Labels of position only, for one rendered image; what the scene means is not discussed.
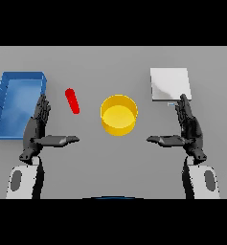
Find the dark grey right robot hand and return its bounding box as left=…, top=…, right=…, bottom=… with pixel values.
left=146, top=93, right=208, bottom=166

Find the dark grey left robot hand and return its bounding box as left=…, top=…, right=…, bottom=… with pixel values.
left=18, top=93, right=80, bottom=166

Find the red beaker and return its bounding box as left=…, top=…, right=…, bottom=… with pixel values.
left=64, top=88, right=81, bottom=115

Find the pale square measuring scale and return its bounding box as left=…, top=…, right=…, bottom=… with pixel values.
left=149, top=67, right=193, bottom=107

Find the yellow bowl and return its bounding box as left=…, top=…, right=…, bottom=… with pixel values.
left=100, top=94, right=139, bottom=137

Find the blue tray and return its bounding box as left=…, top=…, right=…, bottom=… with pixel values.
left=0, top=71, right=48, bottom=141

